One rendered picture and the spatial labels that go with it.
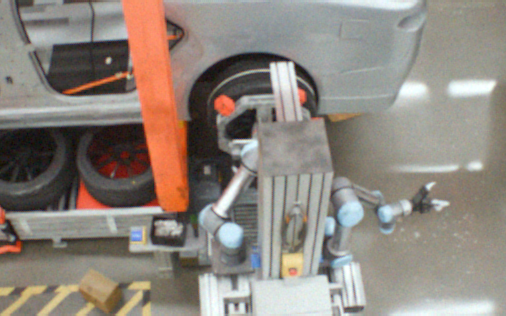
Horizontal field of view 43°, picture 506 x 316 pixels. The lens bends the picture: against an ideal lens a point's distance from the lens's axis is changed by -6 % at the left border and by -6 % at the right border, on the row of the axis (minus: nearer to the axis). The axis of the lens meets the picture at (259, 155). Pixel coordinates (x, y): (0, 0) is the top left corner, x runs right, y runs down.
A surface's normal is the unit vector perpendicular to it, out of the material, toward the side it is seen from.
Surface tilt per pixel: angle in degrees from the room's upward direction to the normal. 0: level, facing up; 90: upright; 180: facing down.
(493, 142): 0
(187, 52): 90
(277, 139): 0
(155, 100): 90
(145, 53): 90
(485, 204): 0
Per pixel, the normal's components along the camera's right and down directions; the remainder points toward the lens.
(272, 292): 0.00, -0.61
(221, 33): 0.06, 0.79
